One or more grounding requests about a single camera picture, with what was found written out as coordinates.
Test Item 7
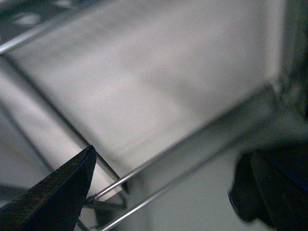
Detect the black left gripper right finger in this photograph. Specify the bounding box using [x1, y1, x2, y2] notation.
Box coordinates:
[251, 154, 308, 231]

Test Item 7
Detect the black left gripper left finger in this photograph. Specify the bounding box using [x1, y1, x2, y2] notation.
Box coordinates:
[0, 145, 97, 231]

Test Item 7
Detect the black t-shirt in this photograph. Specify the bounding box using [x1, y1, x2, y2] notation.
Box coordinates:
[227, 141, 308, 231]

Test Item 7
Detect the metal clothes rack frame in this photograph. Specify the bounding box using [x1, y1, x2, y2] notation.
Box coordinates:
[0, 0, 308, 231]

